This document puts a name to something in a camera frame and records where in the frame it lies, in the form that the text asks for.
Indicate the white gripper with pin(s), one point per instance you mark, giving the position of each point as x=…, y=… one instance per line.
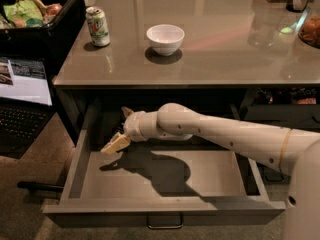
x=132, y=126

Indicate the green white soda can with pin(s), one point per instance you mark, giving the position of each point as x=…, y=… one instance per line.
x=97, y=25

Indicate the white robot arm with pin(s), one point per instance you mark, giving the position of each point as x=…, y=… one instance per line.
x=290, y=151

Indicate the red snack pack in bin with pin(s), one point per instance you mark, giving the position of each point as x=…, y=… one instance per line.
x=51, y=12

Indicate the open black laptop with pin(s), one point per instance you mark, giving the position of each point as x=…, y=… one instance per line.
x=25, y=104

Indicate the open grey top drawer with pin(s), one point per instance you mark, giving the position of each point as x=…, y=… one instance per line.
x=205, y=185

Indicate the snack bowl on counter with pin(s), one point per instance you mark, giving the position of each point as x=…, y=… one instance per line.
x=310, y=31

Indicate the green snack bag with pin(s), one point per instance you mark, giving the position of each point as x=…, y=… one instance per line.
x=24, y=14

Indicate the black plastic bin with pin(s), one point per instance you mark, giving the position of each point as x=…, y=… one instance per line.
x=53, y=39

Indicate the metal drawer handle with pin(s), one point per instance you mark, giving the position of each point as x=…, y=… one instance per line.
x=164, y=222

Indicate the grey counter cabinet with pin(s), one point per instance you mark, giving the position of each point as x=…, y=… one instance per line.
x=227, y=44

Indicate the black floor bar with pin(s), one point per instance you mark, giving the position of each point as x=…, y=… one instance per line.
x=34, y=186

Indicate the white ceramic bowl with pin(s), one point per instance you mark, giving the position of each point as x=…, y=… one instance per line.
x=165, y=39

